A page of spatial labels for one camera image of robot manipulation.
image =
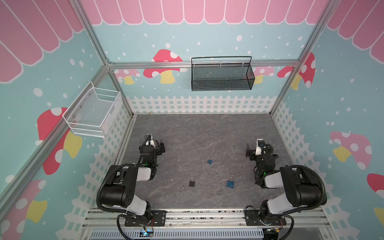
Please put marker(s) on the white wire mesh basket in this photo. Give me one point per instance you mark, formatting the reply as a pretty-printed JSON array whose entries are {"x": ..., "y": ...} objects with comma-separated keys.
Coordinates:
[{"x": 93, "y": 111}]

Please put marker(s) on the black wire mesh basket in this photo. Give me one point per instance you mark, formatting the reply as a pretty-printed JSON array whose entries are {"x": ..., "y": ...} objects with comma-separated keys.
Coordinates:
[{"x": 229, "y": 73}]

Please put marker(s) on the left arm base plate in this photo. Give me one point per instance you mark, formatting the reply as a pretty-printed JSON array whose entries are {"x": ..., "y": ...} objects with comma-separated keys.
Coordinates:
[{"x": 154, "y": 219}]

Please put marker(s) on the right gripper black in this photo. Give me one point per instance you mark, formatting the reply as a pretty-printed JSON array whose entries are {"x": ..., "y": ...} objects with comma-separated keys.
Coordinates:
[{"x": 250, "y": 151}]

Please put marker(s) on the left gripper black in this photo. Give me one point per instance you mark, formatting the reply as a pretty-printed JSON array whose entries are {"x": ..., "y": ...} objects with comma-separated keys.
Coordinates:
[{"x": 160, "y": 147}]

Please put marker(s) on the green circuit board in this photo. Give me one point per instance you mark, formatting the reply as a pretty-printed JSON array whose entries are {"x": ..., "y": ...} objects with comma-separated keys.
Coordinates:
[
  {"x": 146, "y": 233},
  {"x": 275, "y": 230}
]

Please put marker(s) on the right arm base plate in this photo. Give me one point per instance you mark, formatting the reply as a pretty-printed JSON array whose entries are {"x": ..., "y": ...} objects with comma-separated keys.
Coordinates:
[{"x": 256, "y": 218}]

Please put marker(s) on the black padlock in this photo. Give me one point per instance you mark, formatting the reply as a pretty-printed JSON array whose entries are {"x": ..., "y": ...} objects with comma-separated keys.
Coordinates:
[{"x": 192, "y": 182}]

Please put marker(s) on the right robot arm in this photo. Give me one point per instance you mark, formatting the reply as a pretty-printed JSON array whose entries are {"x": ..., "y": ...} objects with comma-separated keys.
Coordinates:
[{"x": 303, "y": 187}]

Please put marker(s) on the white slotted cable duct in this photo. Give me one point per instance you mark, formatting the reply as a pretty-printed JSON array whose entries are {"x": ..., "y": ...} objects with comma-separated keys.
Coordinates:
[{"x": 199, "y": 234}]

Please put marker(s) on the right green circuit board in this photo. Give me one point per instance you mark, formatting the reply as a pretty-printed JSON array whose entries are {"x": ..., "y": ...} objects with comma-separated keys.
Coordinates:
[{"x": 275, "y": 230}]

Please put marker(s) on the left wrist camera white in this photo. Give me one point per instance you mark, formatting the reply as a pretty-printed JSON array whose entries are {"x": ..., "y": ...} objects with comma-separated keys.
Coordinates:
[{"x": 151, "y": 142}]

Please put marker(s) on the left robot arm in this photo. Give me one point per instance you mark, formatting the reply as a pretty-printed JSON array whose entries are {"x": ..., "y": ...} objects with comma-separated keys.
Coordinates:
[{"x": 117, "y": 191}]

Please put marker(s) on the left green circuit board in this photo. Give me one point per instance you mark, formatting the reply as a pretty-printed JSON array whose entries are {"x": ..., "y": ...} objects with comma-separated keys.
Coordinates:
[{"x": 146, "y": 233}]

